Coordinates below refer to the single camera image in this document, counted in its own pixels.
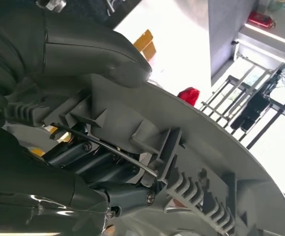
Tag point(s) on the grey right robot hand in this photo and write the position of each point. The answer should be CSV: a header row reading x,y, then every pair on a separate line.
x,y
34,195

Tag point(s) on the yellow bench tape marking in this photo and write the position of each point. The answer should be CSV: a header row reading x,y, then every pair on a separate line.
x,y
142,40

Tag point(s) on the red object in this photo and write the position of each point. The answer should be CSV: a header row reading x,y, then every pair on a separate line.
x,y
189,96
260,20

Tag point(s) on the black device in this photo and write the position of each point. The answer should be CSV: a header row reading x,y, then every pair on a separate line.
x,y
255,104

